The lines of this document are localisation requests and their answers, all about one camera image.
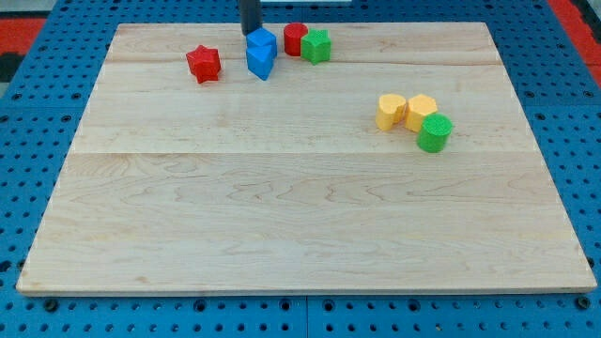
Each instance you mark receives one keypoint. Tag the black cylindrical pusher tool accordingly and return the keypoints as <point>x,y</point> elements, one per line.
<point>250,13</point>

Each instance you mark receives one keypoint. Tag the blue triangle block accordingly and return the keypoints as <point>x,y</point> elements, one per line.
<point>260,61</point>

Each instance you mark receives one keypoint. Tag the light wooden board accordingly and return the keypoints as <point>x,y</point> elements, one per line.
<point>287,186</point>

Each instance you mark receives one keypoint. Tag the blue cube block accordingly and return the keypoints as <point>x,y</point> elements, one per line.
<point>262,37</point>

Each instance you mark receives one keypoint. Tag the green cylinder block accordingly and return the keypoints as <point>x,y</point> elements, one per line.
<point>435,131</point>

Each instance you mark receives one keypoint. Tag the red star block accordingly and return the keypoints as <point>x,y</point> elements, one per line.
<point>204,63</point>

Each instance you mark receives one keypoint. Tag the yellow heart block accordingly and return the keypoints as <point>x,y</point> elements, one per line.
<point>390,111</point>

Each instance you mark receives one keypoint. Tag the green star block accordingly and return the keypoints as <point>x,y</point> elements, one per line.
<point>315,46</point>

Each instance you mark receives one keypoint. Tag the yellow hexagon block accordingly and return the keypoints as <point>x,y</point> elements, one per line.
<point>418,108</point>

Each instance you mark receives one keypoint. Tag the red cylinder block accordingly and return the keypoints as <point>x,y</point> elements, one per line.
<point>293,33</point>

